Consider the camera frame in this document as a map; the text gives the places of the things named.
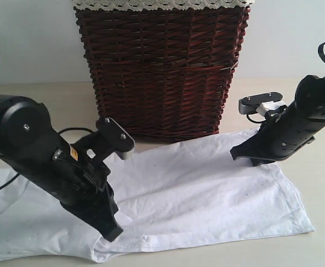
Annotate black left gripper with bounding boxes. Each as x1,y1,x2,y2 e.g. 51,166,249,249
26,130,123,241

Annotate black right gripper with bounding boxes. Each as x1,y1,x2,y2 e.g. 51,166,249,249
230,105,316,166

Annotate white t-shirt red lettering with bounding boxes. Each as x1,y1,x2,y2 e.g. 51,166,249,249
0,129,314,263

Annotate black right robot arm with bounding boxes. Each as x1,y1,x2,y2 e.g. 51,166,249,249
230,75,325,166

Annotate dark red wicker basket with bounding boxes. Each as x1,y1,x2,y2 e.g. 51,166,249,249
75,6,250,141

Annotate white lace fabric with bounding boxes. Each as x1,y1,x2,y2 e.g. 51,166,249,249
72,0,255,12

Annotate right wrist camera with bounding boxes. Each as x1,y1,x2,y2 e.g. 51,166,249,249
238,92,286,116

